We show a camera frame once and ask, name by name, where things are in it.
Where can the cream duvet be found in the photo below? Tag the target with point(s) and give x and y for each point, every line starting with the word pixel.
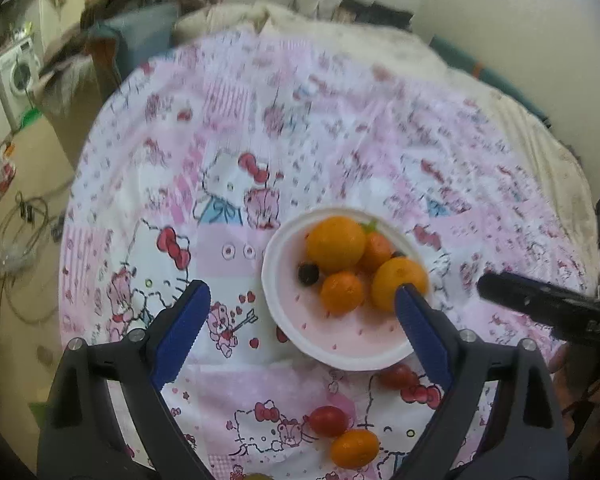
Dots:
pixel 545 145

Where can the person's right hand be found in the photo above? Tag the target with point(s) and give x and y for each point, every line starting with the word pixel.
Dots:
pixel 567 375

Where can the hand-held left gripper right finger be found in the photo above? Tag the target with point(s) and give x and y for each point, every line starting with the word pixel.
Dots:
pixel 425 335

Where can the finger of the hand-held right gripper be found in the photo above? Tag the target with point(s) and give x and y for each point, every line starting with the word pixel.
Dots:
pixel 520 297

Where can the black folded clothes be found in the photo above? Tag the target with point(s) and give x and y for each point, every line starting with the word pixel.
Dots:
pixel 375 12

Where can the pink heart-print plate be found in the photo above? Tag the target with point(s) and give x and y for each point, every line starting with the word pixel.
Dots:
pixel 340 332

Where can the white washing machine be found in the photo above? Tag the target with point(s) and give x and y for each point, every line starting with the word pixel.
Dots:
pixel 19 77

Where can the small mandarin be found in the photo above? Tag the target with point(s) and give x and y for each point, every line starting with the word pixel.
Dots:
pixel 377 251
pixel 341 292
pixel 355 448

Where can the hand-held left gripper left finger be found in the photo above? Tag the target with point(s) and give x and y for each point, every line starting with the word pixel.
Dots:
pixel 180 337

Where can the large orange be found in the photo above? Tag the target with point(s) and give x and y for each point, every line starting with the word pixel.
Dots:
pixel 336 242
pixel 395 280

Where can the green dustpan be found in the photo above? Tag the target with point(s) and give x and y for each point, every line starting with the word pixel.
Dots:
pixel 30 117

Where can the pink cartoon printed blanket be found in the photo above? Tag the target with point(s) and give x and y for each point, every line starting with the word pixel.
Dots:
pixel 230 125

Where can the teal mat with orange band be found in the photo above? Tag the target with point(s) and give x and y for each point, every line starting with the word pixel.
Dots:
pixel 485 67

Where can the green plum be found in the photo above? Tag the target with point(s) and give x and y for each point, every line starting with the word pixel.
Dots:
pixel 257 477

